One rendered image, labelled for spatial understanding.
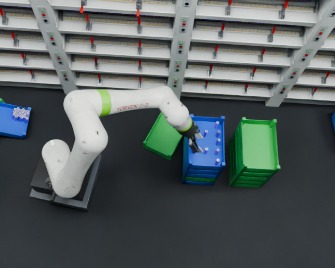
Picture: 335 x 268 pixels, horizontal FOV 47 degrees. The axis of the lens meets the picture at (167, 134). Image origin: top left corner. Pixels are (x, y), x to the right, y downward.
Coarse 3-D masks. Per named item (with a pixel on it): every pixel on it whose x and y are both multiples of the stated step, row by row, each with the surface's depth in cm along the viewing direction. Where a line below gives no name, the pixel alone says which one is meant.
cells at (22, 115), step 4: (16, 108) 249; (16, 112) 248; (20, 112) 249; (24, 112) 251; (28, 112) 252; (12, 116) 249; (16, 116) 247; (20, 116) 248; (24, 116) 249; (28, 116) 250; (16, 120) 252; (20, 120) 251; (24, 120) 254
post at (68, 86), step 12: (36, 0) 182; (36, 12) 190; (48, 12) 190; (48, 24) 198; (60, 36) 207; (48, 48) 217; (60, 48) 217; (60, 72) 240; (72, 72) 242; (72, 84) 253
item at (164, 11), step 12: (48, 0) 181; (60, 0) 185; (72, 0) 185; (96, 0) 186; (108, 0) 186; (120, 0) 186; (108, 12) 190; (120, 12) 189; (132, 12) 188; (144, 12) 188; (156, 12) 187; (168, 12) 187
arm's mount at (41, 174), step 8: (40, 160) 205; (40, 168) 203; (40, 176) 201; (48, 176) 202; (88, 176) 211; (32, 184) 199; (40, 184) 200; (48, 192) 206; (80, 192) 199; (80, 200) 208
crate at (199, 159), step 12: (204, 120) 226; (216, 120) 226; (216, 132) 225; (204, 144) 222; (192, 156) 218; (204, 156) 219; (216, 156) 219; (192, 168) 216; (204, 168) 215; (216, 168) 214
